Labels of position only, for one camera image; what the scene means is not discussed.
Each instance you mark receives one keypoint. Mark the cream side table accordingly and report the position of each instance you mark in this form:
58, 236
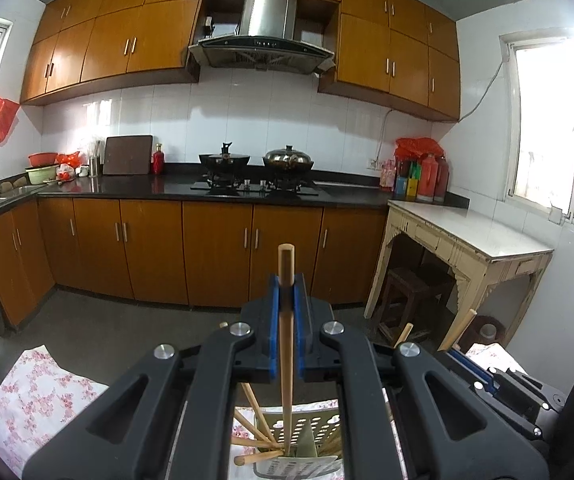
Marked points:
467, 230

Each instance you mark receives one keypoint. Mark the bright window with white frame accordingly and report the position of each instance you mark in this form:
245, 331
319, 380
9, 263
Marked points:
557, 135

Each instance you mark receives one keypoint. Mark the black wok with lid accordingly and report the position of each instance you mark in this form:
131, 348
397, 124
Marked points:
224, 160

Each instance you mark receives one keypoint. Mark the hanging red plastic bag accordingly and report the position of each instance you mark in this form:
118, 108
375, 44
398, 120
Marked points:
4, 119

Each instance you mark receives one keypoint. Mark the steel lidded pot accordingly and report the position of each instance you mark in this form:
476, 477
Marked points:
288, 159

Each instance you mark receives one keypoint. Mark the white cup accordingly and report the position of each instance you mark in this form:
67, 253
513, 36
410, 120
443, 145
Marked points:
83, 170

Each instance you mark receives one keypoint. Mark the steel sink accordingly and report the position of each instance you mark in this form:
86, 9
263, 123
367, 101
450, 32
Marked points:
9, 195

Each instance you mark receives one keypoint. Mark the brown lower kitchen cabinets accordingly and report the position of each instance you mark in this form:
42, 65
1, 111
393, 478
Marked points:
157, 250

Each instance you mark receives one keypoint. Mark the gas stove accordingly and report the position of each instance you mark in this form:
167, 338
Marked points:
254, 187

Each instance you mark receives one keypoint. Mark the large red bottles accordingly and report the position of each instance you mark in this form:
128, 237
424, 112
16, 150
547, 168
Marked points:
432, 180

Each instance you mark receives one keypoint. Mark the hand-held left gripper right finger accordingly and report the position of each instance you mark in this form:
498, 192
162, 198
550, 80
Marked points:
301, 320

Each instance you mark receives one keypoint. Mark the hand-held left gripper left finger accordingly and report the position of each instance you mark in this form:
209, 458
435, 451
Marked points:
276, 320

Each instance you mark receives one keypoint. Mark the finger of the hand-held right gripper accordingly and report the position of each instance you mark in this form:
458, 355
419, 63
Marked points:
482, 382
527, 385

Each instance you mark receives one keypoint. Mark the grey perforated chopstick holder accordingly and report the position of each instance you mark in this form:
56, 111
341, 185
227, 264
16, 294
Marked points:
312, 425

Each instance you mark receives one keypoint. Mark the black kitchen countertop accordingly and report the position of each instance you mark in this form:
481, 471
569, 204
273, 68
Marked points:
142, 187

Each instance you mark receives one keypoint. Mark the green basin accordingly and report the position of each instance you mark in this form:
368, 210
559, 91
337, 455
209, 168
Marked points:
42, 175

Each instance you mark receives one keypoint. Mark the steel utensil canister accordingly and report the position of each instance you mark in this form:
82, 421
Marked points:
95, 165

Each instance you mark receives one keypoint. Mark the dark wooden stool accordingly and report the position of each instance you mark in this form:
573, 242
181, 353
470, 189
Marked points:
402, 285

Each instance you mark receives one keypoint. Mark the steel range hood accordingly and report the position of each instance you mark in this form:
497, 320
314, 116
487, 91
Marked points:
262, 35

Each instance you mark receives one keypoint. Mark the red basin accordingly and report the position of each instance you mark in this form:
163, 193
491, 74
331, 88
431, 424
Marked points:
43, 159

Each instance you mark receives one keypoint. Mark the red and white plastic bag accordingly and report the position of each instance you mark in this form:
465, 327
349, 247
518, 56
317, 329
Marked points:
68, 167

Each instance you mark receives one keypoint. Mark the colourful box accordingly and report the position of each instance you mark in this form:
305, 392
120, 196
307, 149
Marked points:
407, 182

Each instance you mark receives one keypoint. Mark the red floral tablecloth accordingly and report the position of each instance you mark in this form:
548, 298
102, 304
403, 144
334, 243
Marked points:
42, 390

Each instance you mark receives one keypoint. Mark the dark cutting board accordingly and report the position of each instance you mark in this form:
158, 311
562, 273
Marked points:
128, 156

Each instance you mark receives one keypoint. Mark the small red bottle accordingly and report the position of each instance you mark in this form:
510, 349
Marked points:
158, 161

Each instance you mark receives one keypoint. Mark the pink bottle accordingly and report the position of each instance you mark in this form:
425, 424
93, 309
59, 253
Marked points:
388, 175

